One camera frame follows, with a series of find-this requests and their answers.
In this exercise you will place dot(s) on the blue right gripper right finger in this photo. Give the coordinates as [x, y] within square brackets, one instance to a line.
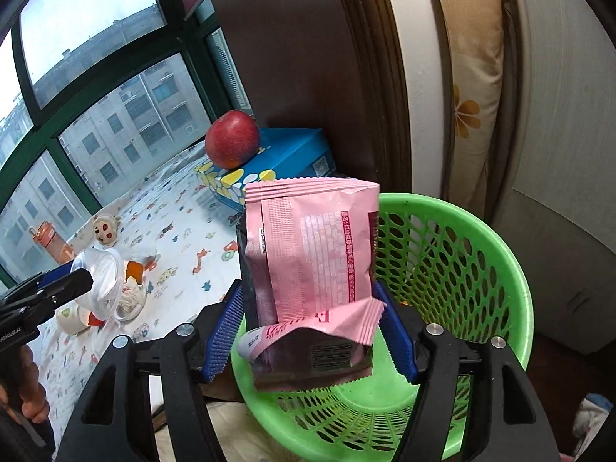
[398, 342]

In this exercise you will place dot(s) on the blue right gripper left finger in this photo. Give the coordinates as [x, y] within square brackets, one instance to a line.
[222, 333]

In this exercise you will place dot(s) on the clear plastic cup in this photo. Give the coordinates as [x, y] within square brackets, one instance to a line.
[107, 272]

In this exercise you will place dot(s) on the pink snack wrapper bag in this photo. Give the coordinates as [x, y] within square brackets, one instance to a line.
[308, 250]

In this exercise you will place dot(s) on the person left hand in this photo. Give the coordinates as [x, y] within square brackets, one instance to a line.
[35, 406]

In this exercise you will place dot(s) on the green plastic mesh basket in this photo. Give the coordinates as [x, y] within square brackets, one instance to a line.
[455, 271]

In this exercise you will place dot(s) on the orange water bottle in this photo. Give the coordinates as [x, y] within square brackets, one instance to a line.
[50, 239]

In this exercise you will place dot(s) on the cartoon print bed sheet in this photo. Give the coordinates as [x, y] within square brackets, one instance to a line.
[187, 238]

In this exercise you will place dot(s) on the cream round toy face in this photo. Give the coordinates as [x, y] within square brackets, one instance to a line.
[105, 229]

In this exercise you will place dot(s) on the blue yellow tissue box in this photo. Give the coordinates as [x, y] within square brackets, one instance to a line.
[284, 153]

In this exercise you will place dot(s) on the red apple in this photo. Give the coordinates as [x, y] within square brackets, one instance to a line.
[232, 140]

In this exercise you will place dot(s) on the dark wooden headboard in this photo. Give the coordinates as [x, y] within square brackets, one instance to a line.
[331, 64]

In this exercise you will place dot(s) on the green window frame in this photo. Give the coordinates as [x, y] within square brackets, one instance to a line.
[96, 94]

